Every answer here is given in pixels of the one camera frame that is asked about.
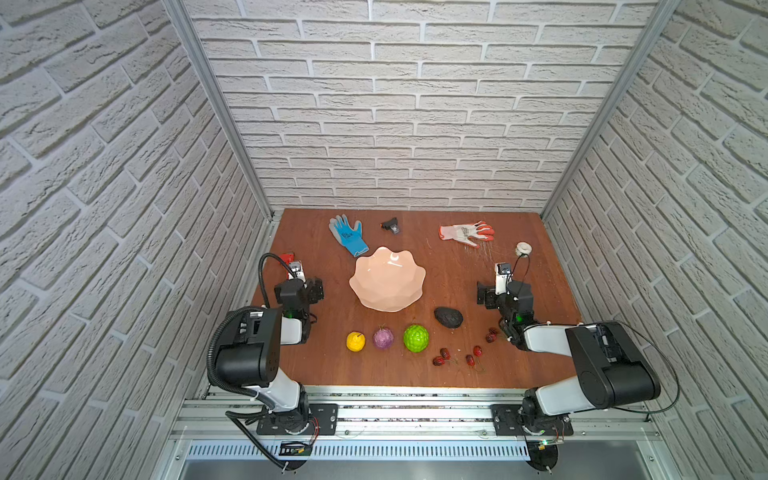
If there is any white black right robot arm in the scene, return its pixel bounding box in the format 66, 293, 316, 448
477, 280, 662, 436

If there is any blue work glove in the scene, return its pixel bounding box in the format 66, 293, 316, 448
329, 215, 369, 258

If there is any dark fake avocado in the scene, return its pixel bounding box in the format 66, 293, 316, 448
434, 307, 464, 329

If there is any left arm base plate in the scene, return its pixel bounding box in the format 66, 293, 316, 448
256, 403, 339, 436

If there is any pink wavy fruit bowl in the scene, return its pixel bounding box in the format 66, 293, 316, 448
349, 246, 426, 313

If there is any fake cherry pair right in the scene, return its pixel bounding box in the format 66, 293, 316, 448
485, 328, 499, 343

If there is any aluminium rail frame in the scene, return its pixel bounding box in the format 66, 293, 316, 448
152, 386, 681, 479

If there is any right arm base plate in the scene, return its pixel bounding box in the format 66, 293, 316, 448
490, 404, 574, 438

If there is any green bumpy fake fruit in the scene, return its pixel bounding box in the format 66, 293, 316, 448
403, 324, 430, 353

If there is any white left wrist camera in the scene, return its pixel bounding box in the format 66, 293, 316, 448
289, 261, 306, 282

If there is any red white work glove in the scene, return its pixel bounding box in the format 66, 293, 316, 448
439, 221, 495, 248

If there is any white tape roll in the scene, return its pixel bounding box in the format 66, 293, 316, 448
515, 242, 532, 258

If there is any purple fake fruit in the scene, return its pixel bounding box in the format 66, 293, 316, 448
373, 327, 395, 350

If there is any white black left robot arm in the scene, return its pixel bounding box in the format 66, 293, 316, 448
206, 253, 324, 435

